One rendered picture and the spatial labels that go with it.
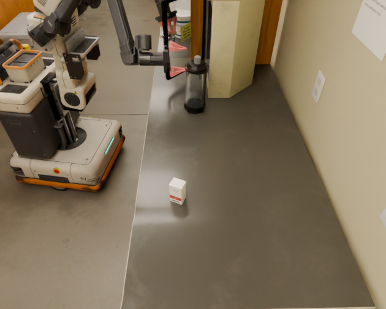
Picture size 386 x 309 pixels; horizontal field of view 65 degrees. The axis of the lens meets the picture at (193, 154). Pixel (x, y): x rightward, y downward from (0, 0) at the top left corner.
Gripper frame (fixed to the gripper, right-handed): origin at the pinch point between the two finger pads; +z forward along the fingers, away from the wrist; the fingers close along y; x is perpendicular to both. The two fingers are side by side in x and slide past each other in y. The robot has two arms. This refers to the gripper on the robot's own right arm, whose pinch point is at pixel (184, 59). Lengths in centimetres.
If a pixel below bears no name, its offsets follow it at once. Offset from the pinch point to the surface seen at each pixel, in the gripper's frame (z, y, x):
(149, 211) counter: -12, -26, -62
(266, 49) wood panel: 48, -16, 46
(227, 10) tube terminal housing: 17.8, 17.5, 9.0
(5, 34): -169, -55, 162
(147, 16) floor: -64, -119, 399
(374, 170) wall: 56, -2, -65
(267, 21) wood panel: 45, 0, 46
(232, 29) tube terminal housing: 20.9, 9.9, 9.1
